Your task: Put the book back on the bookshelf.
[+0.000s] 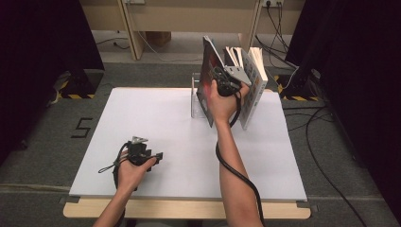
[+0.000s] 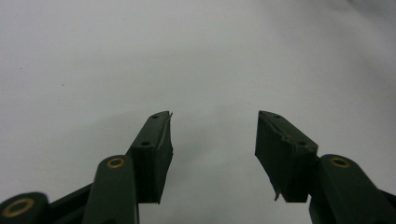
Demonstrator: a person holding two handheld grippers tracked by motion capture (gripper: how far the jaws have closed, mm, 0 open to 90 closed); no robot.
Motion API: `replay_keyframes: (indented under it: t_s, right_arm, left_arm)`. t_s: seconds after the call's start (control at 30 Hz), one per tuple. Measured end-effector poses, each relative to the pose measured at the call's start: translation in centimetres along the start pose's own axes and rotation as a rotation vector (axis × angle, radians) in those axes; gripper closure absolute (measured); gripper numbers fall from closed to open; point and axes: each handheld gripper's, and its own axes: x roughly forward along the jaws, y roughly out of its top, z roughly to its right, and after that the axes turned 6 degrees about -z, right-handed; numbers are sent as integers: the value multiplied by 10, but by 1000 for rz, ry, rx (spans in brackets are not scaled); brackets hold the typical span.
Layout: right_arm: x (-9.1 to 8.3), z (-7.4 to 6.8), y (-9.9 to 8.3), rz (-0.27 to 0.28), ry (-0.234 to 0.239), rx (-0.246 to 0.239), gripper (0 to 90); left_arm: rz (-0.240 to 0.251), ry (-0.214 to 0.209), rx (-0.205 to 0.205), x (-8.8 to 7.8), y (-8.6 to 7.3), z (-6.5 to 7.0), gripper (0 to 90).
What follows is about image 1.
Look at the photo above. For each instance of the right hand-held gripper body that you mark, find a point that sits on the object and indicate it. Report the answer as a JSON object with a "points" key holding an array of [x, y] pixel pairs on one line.
{"points": [[233, 78]]}

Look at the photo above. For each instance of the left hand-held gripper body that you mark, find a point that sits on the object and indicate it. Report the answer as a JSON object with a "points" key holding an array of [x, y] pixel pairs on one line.
{"points": [[138, 151]]}

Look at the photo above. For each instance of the black book with red print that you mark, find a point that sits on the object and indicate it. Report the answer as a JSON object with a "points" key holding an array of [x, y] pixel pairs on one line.
{"points": [[205, 88]]}

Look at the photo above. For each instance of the white book with picture grid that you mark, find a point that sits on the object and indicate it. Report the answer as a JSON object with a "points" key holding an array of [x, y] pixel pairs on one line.
{"points": [[256, 94]]}

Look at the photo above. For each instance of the person's left hand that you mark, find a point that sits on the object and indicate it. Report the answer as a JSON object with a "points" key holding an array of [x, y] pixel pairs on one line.
{"points": [[132, 175]]}

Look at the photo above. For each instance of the person's right hand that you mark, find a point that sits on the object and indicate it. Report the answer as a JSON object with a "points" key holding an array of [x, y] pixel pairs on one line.
{"points": [[225, 108]]}

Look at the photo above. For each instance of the light wooden table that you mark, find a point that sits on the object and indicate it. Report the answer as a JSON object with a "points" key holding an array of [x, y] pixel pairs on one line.
{"points": [[189, 209]]}

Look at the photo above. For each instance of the black stand base striped tape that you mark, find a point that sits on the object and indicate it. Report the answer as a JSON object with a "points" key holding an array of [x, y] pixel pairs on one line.
{"points": [[299, 85], [85, 82]]}

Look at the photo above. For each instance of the light wooden desk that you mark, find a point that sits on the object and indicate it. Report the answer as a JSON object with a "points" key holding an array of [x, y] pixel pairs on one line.
{"points": [[176, 19]]}

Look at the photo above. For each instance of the brown cardboard box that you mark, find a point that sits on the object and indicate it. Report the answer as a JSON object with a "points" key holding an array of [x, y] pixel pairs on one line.
{"points": [[159, 38]]}

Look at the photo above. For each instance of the black curtain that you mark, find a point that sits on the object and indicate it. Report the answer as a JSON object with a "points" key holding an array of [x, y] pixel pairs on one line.
{"points": [[38, 63], [362, 78]]}

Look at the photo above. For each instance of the white wall socket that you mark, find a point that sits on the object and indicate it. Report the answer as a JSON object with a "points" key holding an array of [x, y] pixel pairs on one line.
{"points": [[273, 3]]}

